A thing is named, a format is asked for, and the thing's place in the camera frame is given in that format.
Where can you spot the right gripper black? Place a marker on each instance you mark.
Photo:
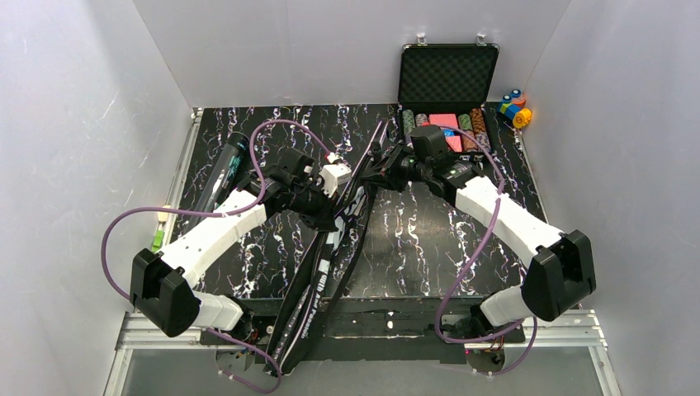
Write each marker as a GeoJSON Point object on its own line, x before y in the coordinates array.
{"type": "Point", "coordinates": [394, 173]}

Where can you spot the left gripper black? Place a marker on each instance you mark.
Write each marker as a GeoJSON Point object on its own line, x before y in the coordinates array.
{"type": "Point", "coordinates": [326, 210]}

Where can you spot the black shuttlecock tube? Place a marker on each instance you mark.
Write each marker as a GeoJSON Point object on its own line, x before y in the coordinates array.
{"type": "Point", "coordinates": [221, 180]}

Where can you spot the black racket bag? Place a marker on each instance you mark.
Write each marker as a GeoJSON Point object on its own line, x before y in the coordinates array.
{"type": "Point", "coordinates": [323, 276]}

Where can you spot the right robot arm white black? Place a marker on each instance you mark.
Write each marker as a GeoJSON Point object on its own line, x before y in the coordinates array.
{"type": "Point", "coordinates": [559, 265]}

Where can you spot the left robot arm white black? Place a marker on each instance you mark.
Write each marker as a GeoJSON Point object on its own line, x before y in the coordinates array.
{"type": "Point", "coordinates": [162, 283]}

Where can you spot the pink playing card deck lower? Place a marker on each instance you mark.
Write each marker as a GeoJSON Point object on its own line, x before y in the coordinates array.
{"type": "Point", "coordinates": [454, 143]}

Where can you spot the pink playing card deck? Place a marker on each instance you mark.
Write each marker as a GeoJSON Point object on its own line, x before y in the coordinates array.
{"type": "Point", "coordinates": [444, 120]}
{"type": "Point", "coordinates": [454, 143]}

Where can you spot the poker chip row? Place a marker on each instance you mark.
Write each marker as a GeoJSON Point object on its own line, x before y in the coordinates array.
{"type": "Point", "coordinates": [421, 120]}
{"type": "Point", "coordinates": [408, 119]}
{"type": "Point", "coordinates": [479, 129]}
{"type": "Point", "coordinates": [467, 139]}

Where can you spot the pink playing card deck upper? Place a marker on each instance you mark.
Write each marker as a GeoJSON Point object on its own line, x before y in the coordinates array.
{"type": "Point", "coordinates": [444, 120]}

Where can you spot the poker chip row far left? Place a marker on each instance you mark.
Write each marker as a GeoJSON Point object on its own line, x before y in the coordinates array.
{"type": "Point", "coordinates": [408, 119]}

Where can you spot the poker chip row right inner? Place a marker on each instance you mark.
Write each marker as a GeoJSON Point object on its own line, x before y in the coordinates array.
{"type": "Point", "coordinates": [467, 139]}

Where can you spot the poker chip row far right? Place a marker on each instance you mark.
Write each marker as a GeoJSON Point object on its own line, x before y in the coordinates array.
{"type": "Point", "coordinates": [479, 129]}

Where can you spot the black poker chip case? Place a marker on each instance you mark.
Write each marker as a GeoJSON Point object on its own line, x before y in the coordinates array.
{"type": "Point", "coordinates": [444, 79]}

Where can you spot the colourful toy block train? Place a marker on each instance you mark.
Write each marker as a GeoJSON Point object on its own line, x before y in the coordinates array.
{"type": "Point", "coordinates": [513, 107]}

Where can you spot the beige small block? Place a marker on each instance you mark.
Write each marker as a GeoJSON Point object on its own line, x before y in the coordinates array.
{"type": "Point", "coordinates": [162, 216]}

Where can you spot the green small block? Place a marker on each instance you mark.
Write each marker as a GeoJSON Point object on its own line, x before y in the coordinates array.
{"type": "Point", "coordinates": [157, 241]}

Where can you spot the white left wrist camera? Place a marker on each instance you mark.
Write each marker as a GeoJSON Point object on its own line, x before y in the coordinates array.
{"type": "Point", "coordinates": [334, 176]}

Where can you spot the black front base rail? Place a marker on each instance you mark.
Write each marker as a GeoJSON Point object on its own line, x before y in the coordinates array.
{"type": "Point", "coordinates": [376, 329]}

